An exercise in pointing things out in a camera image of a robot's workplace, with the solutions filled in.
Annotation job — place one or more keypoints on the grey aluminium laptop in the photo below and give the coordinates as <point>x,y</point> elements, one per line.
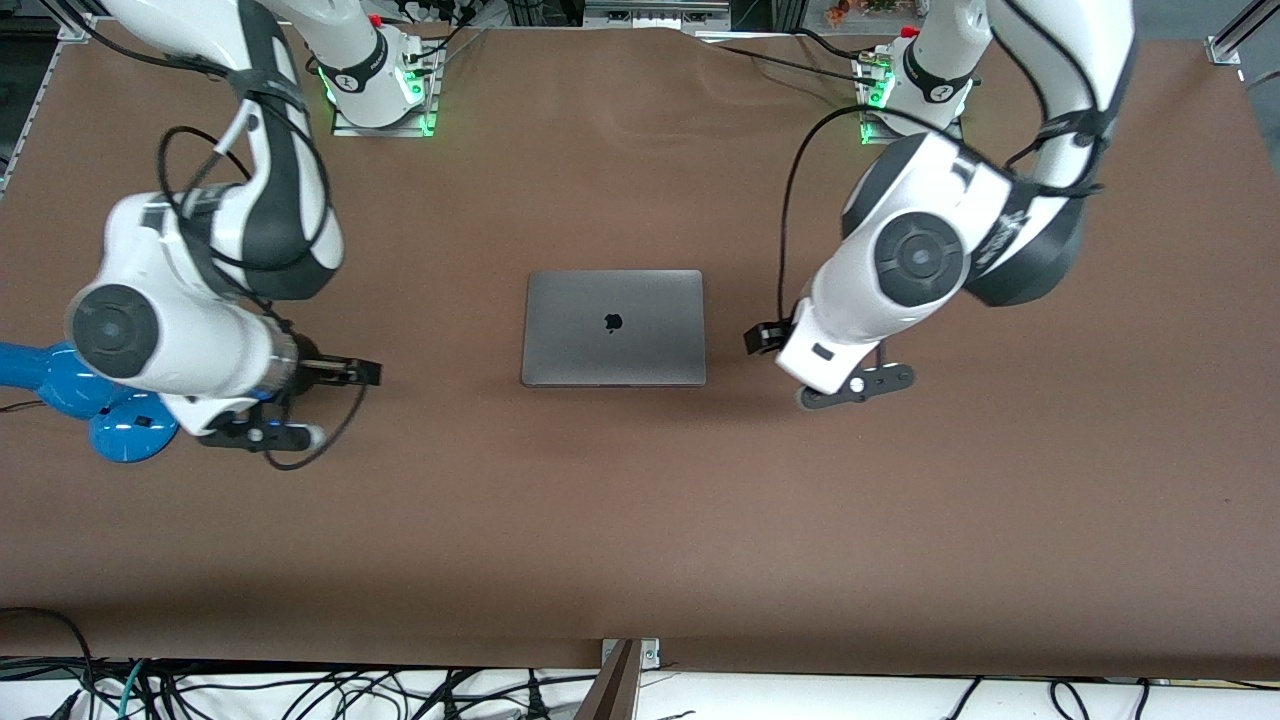
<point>615,350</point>

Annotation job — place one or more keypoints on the brown table cover sheet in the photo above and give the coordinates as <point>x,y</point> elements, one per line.
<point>640,500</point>

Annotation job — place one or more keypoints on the blue desk lamp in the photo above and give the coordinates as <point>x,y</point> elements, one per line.
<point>120,440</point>

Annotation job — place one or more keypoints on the aluminium frame profile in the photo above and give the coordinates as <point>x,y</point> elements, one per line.
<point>75,22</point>
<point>1235,40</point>

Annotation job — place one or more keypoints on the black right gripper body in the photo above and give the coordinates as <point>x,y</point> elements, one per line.
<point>312,368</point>

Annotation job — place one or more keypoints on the metal table clamp bracket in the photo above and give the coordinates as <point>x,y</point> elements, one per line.
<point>652,652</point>

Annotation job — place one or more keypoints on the grey network switch box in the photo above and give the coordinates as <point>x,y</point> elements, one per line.
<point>655,14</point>

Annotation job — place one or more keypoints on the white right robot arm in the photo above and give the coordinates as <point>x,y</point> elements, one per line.
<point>200,340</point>

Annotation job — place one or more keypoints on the small orange toy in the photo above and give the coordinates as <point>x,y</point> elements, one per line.
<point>838,12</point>

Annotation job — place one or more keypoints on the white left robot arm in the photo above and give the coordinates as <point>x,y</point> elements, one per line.
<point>950,190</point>

